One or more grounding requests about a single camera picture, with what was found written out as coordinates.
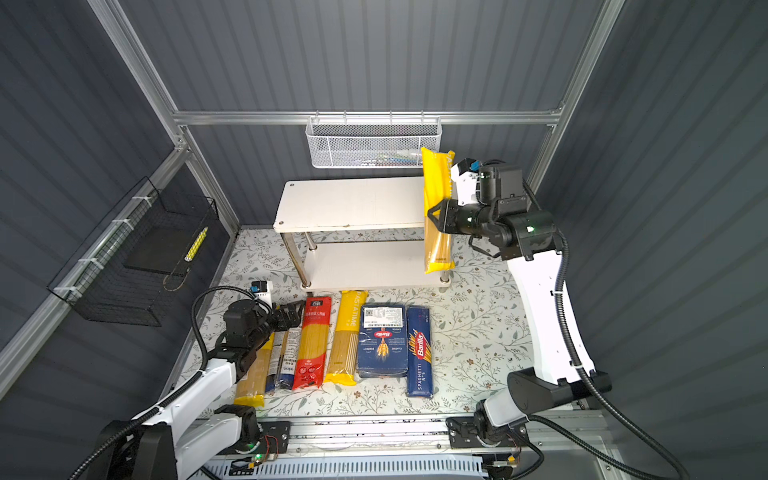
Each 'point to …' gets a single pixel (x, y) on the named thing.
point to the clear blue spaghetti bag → (283, 358)
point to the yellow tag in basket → (196, 245)
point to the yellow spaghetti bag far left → (250, 390)
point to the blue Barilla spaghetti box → (419, 352)
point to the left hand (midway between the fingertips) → (288, 303)
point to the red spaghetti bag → (313, 344)
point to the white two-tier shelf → (357, 233)
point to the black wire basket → (127, 267)
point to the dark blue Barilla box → (382, 347)
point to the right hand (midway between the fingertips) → (436, 214)
